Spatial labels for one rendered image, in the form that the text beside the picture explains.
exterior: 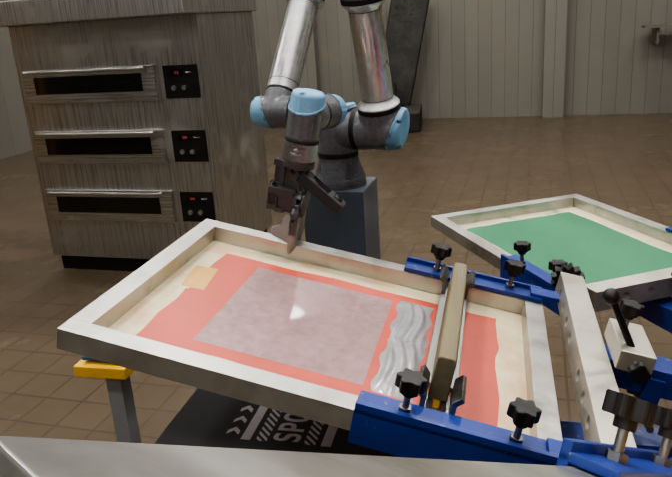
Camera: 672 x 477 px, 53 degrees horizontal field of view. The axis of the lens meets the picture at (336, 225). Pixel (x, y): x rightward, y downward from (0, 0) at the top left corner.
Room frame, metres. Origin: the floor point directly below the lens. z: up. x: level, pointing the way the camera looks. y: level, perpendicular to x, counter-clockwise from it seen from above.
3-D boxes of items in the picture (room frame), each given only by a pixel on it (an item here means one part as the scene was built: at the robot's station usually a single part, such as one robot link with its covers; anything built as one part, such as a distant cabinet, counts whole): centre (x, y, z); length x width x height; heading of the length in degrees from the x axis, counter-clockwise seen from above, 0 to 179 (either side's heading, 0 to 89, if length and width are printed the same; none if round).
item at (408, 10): (10.15, -0.92, 0.99); 1.18 x 1.17 x 1.98; 163
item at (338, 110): (1.54, 0.02, 1.46); 0.11 x 0.11 x 0.08; 65
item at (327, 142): (1.90, -0.03, 1.37); 0.13 x 0.12 x 0.14; 65
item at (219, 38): (4.84, 1.33, 0.94); 1.45 x 1.12 x 1.89; 73
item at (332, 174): (1.91, -0.02, 1.25); 0.15 x 0.15 x 0.10
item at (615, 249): (1.77, -0.76, 1.05); 1.08 x 0.61 x 0.23; 16
